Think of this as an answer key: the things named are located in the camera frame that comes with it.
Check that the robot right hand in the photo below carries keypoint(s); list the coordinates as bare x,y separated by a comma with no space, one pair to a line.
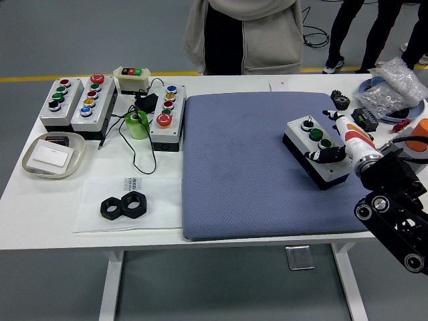
357,143

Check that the grey four-button control box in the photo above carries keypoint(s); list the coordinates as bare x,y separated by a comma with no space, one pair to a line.
294,132

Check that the five-button box, blue top button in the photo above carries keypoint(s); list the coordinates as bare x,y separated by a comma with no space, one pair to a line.
175,117

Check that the five-button box, blue end button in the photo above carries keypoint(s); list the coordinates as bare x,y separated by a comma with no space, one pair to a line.
100,107

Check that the four-button box with black button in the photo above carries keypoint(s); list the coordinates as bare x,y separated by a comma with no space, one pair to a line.
67,110

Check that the black module with green terminal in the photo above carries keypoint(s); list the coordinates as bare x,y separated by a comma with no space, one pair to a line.
366,118

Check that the black gear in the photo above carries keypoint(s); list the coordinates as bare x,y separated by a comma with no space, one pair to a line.
341,102

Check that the small red clip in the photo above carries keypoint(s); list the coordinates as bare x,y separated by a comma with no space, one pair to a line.
399,126

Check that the plastic bag of metal washers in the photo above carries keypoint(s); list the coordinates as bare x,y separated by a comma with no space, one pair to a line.
381,98

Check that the blue-rimmed round plate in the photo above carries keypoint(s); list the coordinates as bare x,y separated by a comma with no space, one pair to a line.
364,87

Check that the orange cylinder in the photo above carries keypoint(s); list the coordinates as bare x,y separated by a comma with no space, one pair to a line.
419,133

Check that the clear bubble wrap bag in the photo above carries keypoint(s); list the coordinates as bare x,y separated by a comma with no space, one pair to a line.
401,77

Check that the background person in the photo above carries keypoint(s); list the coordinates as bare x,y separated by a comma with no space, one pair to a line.
344,30
418,33

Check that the blue-grey quilted mat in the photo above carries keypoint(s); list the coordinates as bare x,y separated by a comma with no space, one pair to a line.
240,174

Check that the white table leg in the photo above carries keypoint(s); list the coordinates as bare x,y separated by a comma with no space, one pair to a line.
112,284
349,284

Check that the white printed paper sheet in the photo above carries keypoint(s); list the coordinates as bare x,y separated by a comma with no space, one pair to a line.
160,207

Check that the black power adapter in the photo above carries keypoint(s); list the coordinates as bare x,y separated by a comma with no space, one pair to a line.
147,103

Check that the green film roll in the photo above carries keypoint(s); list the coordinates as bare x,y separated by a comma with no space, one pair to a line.
137,130

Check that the large black hex nut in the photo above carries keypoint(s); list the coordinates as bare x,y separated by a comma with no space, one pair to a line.
133,212

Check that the small black hex nut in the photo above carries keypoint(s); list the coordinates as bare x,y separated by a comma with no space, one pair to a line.
105,214

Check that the white oval tray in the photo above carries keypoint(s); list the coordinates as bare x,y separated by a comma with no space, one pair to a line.
76,148

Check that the dark red-brown small block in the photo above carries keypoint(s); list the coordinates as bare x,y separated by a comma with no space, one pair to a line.
57,139

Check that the clear bracket under table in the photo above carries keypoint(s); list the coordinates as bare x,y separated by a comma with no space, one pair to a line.
300,257

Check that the cream three-button switch box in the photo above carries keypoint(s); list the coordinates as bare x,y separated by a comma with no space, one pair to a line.
132,80

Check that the white wall switch plate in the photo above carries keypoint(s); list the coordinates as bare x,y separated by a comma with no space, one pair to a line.
50,155

